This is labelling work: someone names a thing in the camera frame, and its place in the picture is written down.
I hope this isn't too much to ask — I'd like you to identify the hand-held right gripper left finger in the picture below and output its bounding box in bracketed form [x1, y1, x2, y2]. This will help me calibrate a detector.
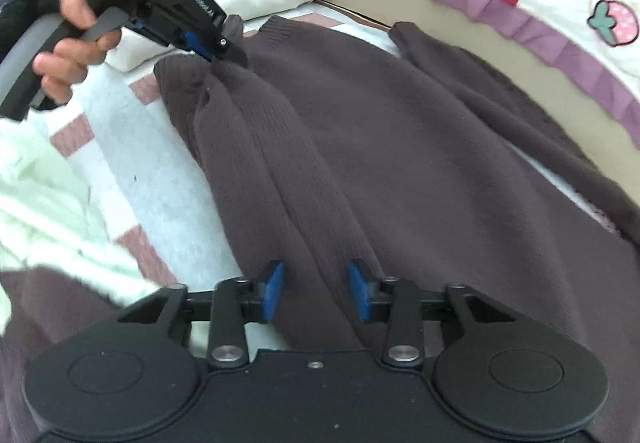
[118, 260, 286, 371]

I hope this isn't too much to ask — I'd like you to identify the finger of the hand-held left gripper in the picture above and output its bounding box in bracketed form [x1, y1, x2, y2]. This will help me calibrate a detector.
[184, 30, 249, 70]
[222, 14, 246, 44]

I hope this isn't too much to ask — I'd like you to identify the pale green fluffy cloth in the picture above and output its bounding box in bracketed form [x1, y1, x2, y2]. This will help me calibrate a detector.
[0, 115, 160, 340]

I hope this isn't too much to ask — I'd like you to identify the person's left hand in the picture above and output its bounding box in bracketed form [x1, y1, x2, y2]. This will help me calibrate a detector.
[32, 0, 122, 106]

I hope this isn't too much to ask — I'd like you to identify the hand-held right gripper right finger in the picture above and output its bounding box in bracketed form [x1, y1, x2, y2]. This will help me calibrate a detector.
[348, 259, 516, 368]

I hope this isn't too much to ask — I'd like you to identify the beige bed edge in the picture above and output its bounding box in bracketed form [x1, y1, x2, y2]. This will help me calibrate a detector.
[232, 0, 640, 204]

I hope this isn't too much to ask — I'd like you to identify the dark brown towel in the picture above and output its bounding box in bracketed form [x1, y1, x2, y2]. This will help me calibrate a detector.
[0, 15, 640, 443]

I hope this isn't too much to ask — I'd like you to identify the pink and blue checked blanket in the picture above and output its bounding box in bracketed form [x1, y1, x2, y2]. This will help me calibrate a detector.
[45, 3, 626, 354]

